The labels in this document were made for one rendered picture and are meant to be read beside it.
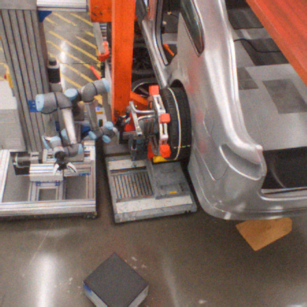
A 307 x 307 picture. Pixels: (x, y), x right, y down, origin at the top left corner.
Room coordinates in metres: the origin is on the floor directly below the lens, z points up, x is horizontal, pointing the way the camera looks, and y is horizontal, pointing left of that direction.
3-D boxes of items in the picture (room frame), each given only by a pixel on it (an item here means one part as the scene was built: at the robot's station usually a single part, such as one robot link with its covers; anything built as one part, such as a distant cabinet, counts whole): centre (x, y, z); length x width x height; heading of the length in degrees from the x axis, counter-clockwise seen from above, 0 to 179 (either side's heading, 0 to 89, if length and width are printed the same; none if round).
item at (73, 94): (2.71, 0.79, 0.98); 0.13 x 0.12 x 0.14; 130
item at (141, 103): (3.08, 0.06, 0.69); 0.52 x 0.17 x 0.35; 108
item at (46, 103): (2.16, 0.82, 1.19); 0.15 x 0.12 x 0.55; 116
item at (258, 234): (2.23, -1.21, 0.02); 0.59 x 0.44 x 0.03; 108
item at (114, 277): (1.34, 0.16, 0.17); 0.43 x 0.36 x 0.34; 54
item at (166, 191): (2.62, -0.18, 0.13); 0.50 x 0.36 x 0.10; 18
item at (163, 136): (2.63, 0.00, 0.85); 0.54 x 0.07 x 0.54; 18
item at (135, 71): (4.12, 0.29, 0.39); 0.66 x 0.66 x 0.24
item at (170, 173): (2.68, -0.16, 0.32); 0.40 x 0.30 x 0.28; 18
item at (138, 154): (2.87, 0.06, 0.26); 0.42 x 0.18 x 0.35; 108
